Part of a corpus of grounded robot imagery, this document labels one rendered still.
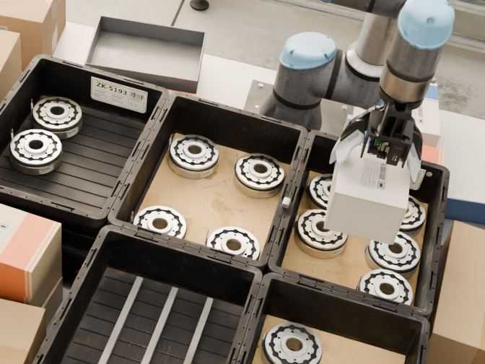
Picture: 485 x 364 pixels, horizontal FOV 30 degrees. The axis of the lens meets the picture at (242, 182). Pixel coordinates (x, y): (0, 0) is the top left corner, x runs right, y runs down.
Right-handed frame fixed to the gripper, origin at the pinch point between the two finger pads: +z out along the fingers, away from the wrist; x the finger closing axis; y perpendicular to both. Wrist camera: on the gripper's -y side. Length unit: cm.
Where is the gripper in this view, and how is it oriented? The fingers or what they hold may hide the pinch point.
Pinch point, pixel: (372, 170)
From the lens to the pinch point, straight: 156.5
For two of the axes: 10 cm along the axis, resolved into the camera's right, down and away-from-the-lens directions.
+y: -1.9, 6.8, -7.0
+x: 9.7, 2.4, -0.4
